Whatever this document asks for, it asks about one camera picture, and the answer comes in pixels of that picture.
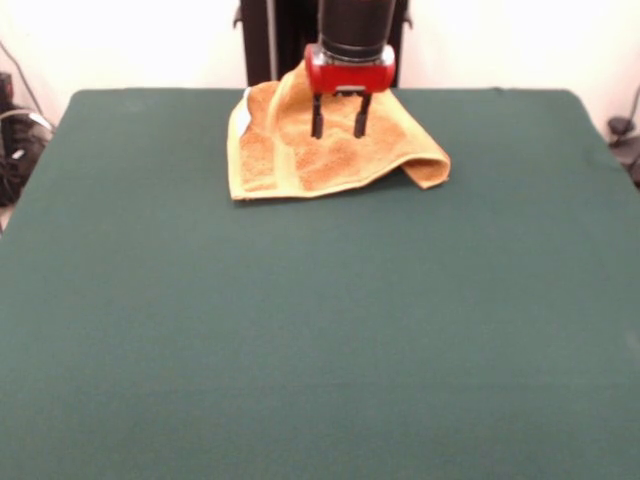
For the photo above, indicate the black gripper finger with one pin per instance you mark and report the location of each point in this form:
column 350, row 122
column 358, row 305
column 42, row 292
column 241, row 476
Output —
column 317, row 117
column 361, row 117

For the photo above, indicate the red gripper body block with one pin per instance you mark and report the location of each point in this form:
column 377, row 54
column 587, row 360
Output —
column 350, row 77

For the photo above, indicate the tan terry towel white label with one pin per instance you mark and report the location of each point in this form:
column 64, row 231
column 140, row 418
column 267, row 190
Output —
column 280, row 150

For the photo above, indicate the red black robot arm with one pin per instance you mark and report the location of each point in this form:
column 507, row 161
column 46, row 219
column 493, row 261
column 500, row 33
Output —
column 357, row 27

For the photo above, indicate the dark green table cloth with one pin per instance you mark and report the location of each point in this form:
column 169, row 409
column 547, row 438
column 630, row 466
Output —
column 200, row 350

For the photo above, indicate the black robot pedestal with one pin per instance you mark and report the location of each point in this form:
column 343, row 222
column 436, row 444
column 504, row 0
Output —
column 260, row 50

